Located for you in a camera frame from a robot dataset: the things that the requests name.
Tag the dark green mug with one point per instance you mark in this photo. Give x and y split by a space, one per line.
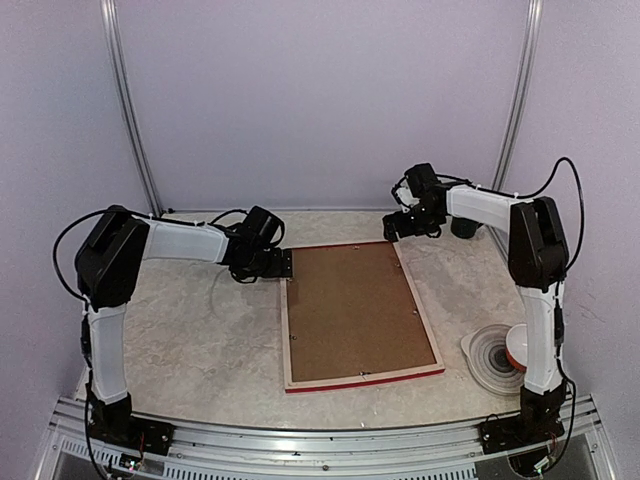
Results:
464 228

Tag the aluminium post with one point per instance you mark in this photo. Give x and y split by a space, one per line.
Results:
519 98
115 48

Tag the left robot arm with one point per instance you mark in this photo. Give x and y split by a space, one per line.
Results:
107 267

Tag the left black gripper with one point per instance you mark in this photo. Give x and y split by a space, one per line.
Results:
276 270

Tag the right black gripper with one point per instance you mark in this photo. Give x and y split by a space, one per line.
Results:
403 229

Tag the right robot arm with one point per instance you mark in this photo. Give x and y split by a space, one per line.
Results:
538 263

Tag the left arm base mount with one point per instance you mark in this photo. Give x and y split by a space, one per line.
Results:
140 434

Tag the red wooden picture frame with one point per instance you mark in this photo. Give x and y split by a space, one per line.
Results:
287 350

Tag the brown backing board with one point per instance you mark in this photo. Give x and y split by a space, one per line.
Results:
355 310

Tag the front aluminium rail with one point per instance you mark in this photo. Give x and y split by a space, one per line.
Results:
440 451

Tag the left aluminium post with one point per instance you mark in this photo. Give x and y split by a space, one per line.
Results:
115 48

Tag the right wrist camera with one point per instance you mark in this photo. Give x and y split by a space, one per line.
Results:
403 195

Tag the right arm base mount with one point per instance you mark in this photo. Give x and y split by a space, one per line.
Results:
509 433

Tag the white orange bowl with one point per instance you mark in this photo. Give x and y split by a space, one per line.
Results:
516 346

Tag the clear glass plate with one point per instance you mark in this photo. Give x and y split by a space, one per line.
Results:
486 356

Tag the right aluminium post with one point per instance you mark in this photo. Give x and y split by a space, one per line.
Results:
519 98

